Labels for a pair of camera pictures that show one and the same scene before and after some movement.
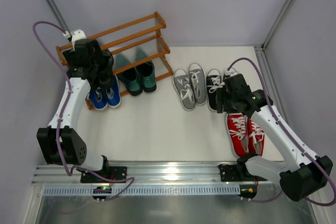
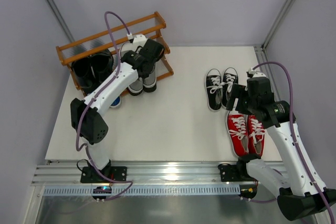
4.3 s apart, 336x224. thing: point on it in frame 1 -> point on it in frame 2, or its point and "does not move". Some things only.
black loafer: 105,65 does not move
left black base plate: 115,172 does not move
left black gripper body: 102,67 -> 148,67
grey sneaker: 197,80 -> 149,83
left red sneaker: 237,125 does not move
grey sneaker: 183,87 -> 136,88
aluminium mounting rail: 153,175 does not move
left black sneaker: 213,81 does not move
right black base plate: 229,173 does not move
